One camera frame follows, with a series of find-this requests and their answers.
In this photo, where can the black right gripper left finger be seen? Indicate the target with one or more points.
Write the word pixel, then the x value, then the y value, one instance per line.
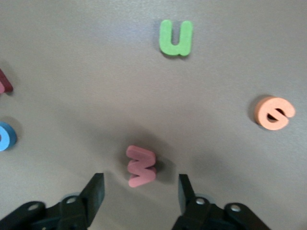
pixel 93 191

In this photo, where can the green foam letter u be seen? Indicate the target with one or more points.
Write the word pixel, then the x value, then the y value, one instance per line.
pixel 176 49

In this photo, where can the dark red foam letter r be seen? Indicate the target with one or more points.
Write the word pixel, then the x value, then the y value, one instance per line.
pixel 6 82

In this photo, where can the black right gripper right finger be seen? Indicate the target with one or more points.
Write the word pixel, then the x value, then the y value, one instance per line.
pixel 189 203

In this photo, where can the pink foam letter w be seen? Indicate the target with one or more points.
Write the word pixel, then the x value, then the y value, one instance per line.
pixel 141 167

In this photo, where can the orange foam letter e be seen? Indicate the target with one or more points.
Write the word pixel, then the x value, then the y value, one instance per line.
pixel 263 112

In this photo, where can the blue foam letter o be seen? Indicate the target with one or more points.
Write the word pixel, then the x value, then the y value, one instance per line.
pixel 9 139

